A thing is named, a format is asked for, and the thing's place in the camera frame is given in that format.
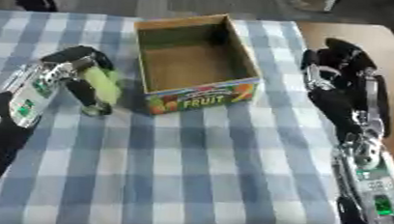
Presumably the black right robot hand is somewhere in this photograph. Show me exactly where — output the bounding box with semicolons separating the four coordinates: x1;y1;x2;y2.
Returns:
295;36;394;146

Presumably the tan cardboard box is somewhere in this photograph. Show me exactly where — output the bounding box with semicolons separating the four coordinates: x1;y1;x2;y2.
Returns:
127;8;267;121

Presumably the light green oblong toy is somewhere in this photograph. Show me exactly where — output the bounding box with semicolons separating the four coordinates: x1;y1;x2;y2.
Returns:
80;66;125;107

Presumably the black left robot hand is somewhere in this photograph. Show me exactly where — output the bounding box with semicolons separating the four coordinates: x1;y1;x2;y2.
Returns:
36;42;121;119

